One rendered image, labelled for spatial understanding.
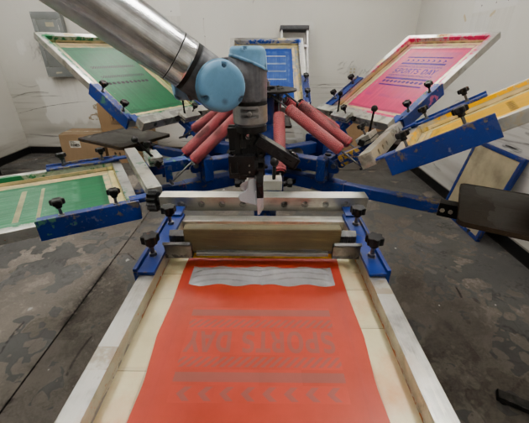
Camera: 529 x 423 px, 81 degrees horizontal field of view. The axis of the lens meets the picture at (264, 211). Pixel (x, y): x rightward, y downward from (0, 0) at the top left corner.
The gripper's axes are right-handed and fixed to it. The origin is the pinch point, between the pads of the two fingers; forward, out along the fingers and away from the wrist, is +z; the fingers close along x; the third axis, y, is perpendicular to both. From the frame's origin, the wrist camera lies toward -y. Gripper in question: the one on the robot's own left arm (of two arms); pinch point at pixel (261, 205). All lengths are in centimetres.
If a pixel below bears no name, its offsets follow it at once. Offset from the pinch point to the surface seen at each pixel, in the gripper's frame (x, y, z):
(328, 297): 15.4, -15.4, 16.5
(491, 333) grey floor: -57, -132, 114
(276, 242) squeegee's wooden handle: 2.1, -3.7, 9.8
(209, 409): 40.5, 8.3, 16.1
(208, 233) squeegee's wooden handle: 1.9, 13.8, 7.1
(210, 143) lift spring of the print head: -61, 23, 1
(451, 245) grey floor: -149, -157, 115
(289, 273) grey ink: 7.5, -6.8, 15.6
